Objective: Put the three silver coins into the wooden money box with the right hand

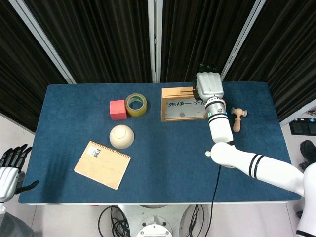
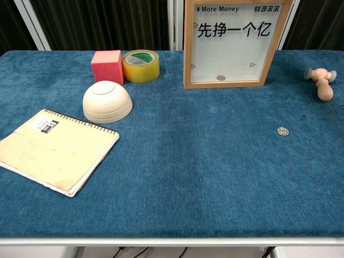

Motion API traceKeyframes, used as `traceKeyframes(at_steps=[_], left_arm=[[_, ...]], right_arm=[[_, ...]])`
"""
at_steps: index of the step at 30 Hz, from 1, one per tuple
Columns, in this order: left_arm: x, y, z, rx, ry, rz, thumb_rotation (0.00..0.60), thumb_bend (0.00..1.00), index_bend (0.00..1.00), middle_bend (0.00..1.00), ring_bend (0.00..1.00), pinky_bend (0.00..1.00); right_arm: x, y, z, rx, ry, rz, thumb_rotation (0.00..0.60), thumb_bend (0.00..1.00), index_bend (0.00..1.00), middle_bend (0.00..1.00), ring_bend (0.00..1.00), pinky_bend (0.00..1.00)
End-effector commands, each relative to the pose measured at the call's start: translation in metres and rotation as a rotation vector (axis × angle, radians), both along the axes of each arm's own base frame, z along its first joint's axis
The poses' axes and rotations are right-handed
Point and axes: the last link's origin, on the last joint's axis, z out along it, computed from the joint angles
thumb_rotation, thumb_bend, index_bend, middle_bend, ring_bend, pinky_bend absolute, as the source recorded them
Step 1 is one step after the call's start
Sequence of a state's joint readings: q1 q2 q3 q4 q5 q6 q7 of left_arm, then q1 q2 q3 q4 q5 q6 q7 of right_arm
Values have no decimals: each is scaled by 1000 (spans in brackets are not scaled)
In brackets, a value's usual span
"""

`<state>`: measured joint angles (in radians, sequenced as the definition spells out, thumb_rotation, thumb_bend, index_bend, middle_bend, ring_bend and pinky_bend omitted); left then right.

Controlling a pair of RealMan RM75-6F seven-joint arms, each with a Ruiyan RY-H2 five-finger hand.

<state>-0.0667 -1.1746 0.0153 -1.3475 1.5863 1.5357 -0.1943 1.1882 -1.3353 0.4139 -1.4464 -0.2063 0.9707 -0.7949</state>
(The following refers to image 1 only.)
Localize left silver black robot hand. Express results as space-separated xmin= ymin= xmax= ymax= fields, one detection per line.
xmin=0 ymin=144 xmax=40 ymax=203

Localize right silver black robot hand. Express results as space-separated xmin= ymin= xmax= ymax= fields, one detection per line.
xmin=192 ymin=63 xmax=225 ymax=102

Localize white grey robot base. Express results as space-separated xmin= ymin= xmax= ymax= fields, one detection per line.
xmin=118 ymin=204 xmax=188 ymax=237

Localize wooden toy hammer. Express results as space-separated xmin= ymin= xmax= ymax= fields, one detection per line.
xmin=231 ymin=107 xmax=248 ymax=133

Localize dark grey fabric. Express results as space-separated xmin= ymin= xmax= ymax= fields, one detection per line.
xmin=0 ymin=211 xmax=37 ymax=237

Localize black pleated curtain panel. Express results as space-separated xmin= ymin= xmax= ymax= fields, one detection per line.
xmin=24 ymin=0 xmax=153 ymax=84
xmin=0 ymin=0 xmax=69 ymax=133
xmin=161 ymin=0 xmax=256 ymax=83
xmin=223 ymin=0 xmax=316 ymax=122

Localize yellow packing tape roll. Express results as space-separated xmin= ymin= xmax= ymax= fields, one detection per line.
xmin=125 ymin=93 xmax=148 ymax=118

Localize blue table mat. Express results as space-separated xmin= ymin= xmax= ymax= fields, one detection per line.
xmin=18 ymin=82 xmax=302 ymax=204

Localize beige spiral notebook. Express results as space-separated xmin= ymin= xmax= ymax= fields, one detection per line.
xmin=74 ymin=140 xmax=132 ymax=190

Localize red foam cube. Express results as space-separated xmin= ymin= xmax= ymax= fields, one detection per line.
xmin=109 ymin=99 xmax=128 ymax=121

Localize cream upturned bowl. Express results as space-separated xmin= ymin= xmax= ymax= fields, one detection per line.
xmin=109 ymin=124 xmax=135 ymax=150

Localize wooden framed coin bank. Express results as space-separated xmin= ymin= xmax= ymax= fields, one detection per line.
xmin=161 ymin=86 xmax=208 ymax=122

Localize white partition post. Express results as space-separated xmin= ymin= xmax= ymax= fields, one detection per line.
xmin=147 ymin=0 xmax=163 ymax=83
xmin=218 ymin=0 xmax=267 ymax=82
xmin=280 ymin=98 xmax=316 ymax=127
xmin=8 ymin=0 xmax=77 ymax=84

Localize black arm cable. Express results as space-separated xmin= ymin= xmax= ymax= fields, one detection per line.
xmin=208 ymin=165 xmax=222 ymax=237

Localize white table frame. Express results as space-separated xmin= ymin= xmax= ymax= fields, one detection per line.
xmin=23 ymin=201 xmax=289 ymax=206

